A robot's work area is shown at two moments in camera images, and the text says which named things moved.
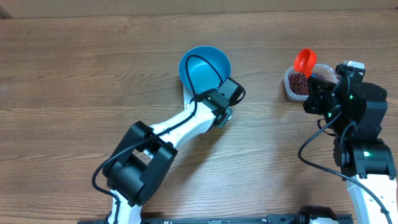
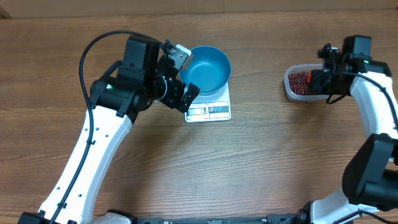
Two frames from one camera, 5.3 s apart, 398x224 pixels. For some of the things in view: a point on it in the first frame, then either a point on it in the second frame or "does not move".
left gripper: x=216 y=100 to x=175 y=86
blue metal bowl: x=204 y=75 does not move
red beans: x=299 y=83 does not move
